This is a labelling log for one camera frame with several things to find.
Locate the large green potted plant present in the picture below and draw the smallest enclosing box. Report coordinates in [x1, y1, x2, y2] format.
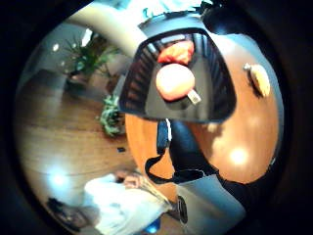
[62, 32, 120, 94]

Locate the the person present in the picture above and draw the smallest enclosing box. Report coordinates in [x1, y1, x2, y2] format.
[47, 172, 174, 235]

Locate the red fruit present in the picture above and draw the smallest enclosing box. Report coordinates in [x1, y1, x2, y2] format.
[156, 39, 196, 67]

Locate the black slotted plastic basket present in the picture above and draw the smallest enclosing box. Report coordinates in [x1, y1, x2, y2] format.
[117, 12, 238, 124]

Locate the black round object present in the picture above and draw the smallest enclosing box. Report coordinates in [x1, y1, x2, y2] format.
[175, 195, 190, 225]

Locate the small green leafy plant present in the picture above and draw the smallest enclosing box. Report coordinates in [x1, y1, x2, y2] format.
[97, 94, 126, 137]

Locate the orange round fruit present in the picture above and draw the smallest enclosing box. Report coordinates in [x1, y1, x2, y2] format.
[155, 63, 197, 102]

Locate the white curved column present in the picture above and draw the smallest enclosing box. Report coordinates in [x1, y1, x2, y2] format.
[65, 2, 148, 58]

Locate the blue object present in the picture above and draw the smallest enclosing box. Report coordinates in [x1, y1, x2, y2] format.
[143, 217, 162, 235]

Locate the yellow fruit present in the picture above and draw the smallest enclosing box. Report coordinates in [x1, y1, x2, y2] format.
[244, 62, 272, 98]

